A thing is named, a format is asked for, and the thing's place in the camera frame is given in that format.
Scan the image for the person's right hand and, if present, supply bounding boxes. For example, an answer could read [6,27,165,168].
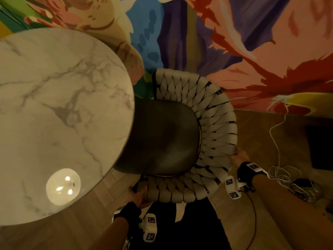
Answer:
[230,148,251,167]

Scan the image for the person's left hand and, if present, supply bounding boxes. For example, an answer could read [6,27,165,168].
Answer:
[129,184,150,209]

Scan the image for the woven grey chair dark seat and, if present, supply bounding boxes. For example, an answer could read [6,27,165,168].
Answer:
[114,68,238,203]

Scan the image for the person's right forearm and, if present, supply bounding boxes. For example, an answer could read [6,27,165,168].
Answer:
[251,175,333,250]

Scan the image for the person's left forearm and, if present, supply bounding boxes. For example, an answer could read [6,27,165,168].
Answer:
[88,217,130,250]

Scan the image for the person's black trousers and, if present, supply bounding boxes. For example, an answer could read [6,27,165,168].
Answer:
[129,197,232,250]

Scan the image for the black power adapter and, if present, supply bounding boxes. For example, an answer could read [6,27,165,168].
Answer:
[288,178,317,201]

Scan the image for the black flat floor mat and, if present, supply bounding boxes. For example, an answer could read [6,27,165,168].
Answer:
[305,124,333,172]

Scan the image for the black right wrist strap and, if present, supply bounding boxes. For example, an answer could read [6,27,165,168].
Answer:
[237,162,270,192]

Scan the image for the black wrist strap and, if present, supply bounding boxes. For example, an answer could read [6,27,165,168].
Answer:
[114,202,142,227]
[237,162,270,192]

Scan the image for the black left wrist strap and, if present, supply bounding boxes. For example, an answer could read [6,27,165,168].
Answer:
[114,202,142,227]

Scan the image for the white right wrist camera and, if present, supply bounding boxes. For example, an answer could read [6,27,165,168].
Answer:
[225,175,246,200]

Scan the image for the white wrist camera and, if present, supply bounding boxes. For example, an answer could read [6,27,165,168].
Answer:
[225,175,246,200]
[141,213,157,243]

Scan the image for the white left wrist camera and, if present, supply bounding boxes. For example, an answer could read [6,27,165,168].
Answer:
[141,213,157,243]

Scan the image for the tangled white cable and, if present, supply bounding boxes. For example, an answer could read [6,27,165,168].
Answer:
[267,101,322,204]

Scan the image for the thin black cable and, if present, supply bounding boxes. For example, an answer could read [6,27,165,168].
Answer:
[239,190,257,250]

